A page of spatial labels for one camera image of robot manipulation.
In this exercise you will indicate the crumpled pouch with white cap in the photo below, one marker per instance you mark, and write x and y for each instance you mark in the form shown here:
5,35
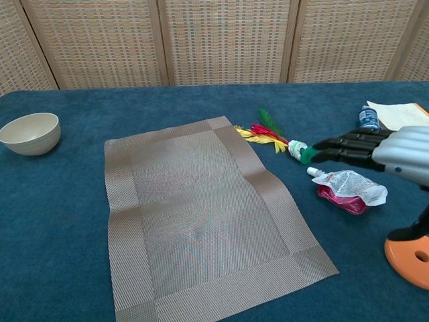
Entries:
348,188

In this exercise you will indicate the white booklet with orange spine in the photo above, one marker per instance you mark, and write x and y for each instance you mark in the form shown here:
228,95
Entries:
399,114

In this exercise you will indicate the colourful feather shuttlecock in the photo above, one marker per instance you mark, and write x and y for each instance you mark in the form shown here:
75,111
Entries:
296,147

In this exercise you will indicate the orange disc with hole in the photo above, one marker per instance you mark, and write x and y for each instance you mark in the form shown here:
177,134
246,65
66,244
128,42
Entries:
405,265

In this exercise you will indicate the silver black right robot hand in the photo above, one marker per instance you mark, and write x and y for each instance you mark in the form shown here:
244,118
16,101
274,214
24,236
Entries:
405,151

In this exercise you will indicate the brown woven placemat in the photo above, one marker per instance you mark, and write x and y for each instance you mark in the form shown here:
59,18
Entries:
201,218

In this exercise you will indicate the woven bamboo screen panel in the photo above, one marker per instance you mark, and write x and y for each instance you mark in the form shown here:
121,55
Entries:
419,57
13,50
352,40
100,40
228,40

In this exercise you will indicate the small blue bottle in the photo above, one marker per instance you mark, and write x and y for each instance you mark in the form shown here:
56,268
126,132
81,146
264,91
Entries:
368,117

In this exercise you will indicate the small cream bowl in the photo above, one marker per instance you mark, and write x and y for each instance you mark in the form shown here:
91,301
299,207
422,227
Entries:
30,134

